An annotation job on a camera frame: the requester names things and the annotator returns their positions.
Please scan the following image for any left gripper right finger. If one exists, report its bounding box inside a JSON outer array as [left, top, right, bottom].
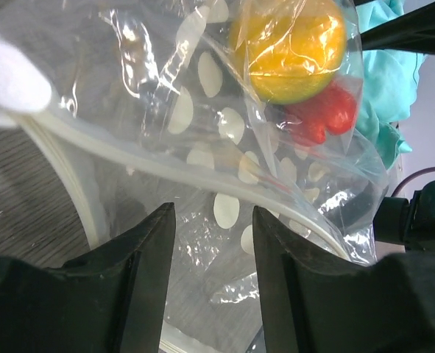
[[252, 207, 435, 352]]

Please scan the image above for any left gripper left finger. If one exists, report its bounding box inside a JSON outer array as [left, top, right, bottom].
[[0, 203, 176, 352]]

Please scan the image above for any small red fake fruit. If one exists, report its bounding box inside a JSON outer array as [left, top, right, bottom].
[[281, 83, 357, 146]]

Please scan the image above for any clear zip top bag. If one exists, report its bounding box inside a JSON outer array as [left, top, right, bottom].
[[0, 1, 387, 352]]

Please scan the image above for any yellow green fake mango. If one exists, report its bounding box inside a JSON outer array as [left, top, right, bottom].
[[228, 1, 347, 104]]

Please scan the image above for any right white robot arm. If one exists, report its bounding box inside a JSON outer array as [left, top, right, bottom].
[[361, 1, 435, 252]]

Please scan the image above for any teal cloth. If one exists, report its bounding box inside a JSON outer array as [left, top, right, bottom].
[[355, 0, 428, 170]]

